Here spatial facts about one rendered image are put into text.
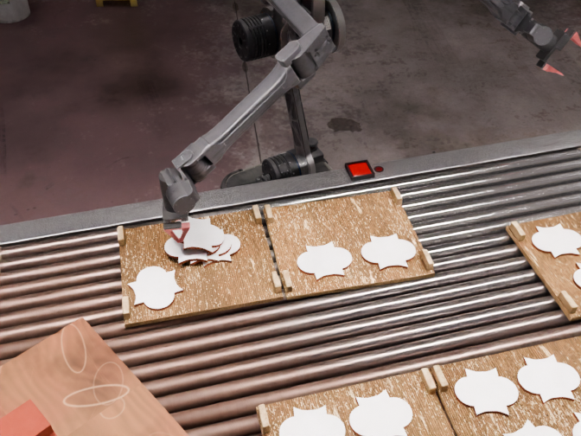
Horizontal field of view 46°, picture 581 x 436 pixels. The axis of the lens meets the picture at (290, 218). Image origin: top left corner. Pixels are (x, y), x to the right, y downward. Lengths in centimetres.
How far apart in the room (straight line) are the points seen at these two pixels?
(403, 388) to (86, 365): 72
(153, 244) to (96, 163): 191
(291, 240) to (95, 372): 67
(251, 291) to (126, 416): 50
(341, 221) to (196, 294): 49
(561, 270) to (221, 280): 92
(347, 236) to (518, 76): 285
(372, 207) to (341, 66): 256
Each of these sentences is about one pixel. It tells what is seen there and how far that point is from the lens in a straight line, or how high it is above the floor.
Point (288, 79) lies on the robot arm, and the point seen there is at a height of 138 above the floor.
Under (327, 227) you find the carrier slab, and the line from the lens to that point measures 198.
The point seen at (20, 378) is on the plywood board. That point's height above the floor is 104.
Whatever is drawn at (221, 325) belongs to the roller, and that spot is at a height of 91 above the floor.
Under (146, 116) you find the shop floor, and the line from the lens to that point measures 414.
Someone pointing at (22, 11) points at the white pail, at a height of 6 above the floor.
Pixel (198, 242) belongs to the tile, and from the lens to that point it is 187.
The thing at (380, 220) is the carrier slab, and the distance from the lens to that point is 202.
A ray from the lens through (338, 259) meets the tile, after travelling 188.
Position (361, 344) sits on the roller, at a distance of 174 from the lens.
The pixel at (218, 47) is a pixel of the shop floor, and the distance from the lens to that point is 476.
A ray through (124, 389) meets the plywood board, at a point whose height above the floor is 104.
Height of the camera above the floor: 231
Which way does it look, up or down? 43 degrees down
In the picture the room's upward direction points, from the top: straight up
